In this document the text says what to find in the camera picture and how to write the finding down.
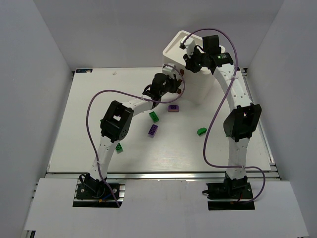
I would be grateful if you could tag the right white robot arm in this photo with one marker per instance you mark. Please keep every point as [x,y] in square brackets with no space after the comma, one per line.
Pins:
[244,114]

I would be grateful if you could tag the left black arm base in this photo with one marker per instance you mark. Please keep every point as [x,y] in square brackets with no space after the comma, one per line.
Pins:
[93,193]

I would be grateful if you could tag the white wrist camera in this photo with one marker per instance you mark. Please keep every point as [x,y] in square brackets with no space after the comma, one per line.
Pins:
[188,44]
[169,69]

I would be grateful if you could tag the green sloped lego brick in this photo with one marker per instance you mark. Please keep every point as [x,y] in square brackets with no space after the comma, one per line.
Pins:
[201,131]

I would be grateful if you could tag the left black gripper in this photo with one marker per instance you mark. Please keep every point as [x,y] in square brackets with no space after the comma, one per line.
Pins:
[172,84]

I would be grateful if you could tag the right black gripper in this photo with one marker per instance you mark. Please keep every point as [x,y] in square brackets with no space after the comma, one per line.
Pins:
[190,62]

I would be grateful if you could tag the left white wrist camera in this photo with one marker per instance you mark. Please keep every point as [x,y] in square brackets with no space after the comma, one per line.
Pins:
[169,69]

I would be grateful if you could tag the purple long lego brick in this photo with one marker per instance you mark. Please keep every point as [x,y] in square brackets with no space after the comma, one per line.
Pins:
[153,130]

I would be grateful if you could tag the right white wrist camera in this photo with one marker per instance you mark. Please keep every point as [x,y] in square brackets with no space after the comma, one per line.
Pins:
[188,44]

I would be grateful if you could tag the purple sloped lego brick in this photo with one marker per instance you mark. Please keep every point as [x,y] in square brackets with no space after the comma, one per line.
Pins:
[173,108]

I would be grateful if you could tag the blue label sticker left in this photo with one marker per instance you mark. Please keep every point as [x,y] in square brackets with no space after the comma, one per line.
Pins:
[83,70]

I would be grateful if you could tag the green long lego brick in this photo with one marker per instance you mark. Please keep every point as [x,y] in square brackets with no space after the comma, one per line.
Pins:
[153,116]

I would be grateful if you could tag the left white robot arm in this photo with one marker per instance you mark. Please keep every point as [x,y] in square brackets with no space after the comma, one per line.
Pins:
[116,122]

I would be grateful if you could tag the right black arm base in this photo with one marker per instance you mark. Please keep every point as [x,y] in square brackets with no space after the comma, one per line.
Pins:
[220,200]

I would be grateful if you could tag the white three-drawer storage box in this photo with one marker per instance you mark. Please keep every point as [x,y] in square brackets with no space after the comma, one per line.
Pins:
[198,84]

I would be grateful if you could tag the green 2x2 lego brick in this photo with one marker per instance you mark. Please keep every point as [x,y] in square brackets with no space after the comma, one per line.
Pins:
[119,148]

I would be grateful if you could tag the aluminium rail front edge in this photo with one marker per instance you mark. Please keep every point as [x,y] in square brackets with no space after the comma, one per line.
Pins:
[213,175]

